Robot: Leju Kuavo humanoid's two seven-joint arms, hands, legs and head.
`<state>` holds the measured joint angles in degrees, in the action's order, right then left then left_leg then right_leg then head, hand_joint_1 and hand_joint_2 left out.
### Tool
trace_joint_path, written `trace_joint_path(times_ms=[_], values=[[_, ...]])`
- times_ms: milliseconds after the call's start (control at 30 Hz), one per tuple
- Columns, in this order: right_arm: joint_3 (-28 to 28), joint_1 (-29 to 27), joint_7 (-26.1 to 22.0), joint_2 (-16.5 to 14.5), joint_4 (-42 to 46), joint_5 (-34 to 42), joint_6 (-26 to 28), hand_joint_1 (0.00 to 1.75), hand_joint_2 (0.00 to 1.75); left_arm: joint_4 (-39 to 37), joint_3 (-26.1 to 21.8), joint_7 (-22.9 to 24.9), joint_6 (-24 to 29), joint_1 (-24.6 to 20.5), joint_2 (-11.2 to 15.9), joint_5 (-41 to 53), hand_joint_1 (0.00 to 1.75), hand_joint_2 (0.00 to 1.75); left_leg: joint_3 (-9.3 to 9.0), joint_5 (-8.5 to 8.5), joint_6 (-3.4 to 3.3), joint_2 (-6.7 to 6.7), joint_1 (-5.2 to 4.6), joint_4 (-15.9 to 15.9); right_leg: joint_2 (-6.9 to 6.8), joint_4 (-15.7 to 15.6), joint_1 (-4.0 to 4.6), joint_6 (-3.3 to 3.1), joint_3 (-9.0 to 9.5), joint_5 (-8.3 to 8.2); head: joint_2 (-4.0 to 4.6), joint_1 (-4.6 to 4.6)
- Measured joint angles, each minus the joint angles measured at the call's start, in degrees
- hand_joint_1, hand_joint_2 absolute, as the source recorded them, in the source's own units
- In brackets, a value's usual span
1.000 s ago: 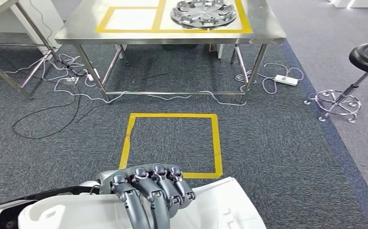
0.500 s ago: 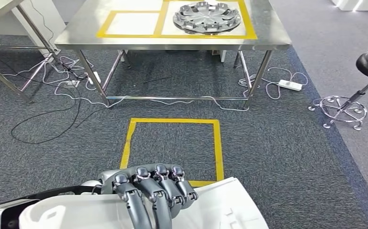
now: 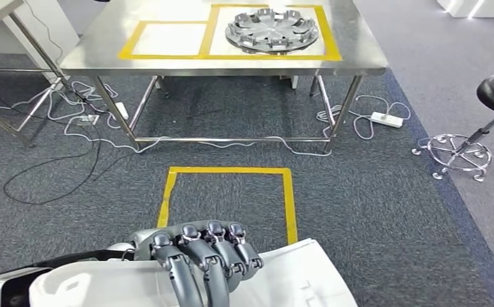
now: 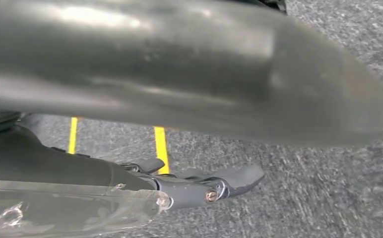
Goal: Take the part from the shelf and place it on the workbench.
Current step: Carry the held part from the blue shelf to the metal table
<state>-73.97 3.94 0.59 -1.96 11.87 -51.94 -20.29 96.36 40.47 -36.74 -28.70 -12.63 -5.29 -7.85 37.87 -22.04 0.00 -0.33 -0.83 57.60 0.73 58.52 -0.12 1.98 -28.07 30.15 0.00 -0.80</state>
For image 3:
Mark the white cabinet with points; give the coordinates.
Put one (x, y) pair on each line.
(60, 25)

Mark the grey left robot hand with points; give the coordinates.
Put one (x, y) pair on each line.
(204, 250)

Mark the stainless steel workbench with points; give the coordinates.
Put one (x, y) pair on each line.
(103, 51)

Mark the silver wheel hubcap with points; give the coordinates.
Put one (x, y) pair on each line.
(272, 31)

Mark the grey power strip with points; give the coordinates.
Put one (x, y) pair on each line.
(88, 120)

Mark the small yellow tape frame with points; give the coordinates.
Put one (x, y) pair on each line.
(166, 56)

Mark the white power adapter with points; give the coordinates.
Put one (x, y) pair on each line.
(121, 111)

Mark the large yellow tape frame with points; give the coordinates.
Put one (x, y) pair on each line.
(329, 38)

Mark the white power strip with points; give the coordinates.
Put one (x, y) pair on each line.
(387, 120)

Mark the white curved plastic part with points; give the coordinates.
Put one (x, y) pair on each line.
(306, 275)

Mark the yellow floor tape square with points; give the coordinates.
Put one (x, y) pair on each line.
(230, 170)

